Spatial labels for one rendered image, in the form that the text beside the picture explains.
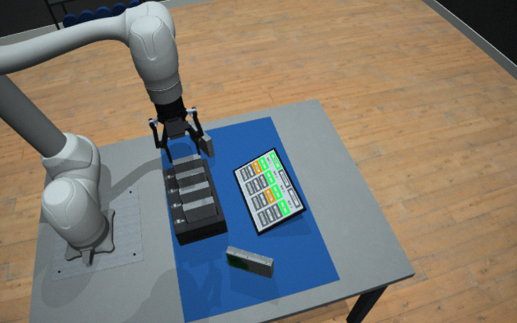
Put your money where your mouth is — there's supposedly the blue mat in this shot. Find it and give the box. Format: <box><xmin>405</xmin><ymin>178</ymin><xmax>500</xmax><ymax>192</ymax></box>
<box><xmin>166</xmin><ymin>117</ymin><xmax>340</xmax><ymax>323</ymax></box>

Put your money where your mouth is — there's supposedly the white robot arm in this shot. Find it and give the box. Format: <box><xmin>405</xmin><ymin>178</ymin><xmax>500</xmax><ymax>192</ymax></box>
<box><xmin>0</xmin><ymin>2</ymin><xmax>183</xmax><ymax>267</ymax></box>

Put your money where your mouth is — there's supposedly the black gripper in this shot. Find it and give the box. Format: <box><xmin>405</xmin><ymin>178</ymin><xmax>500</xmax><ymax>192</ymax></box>
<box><xmin>148</xmin><ymin>96</ymin><xmax>204</xmax><ymax>163</ymax></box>

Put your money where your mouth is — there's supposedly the black-framed status screen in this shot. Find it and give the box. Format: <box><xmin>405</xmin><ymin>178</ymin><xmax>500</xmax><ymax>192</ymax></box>
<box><xmin>233</xmin><ymin>147</ymin><xmax>307</xmax><ymax>235</ymax></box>

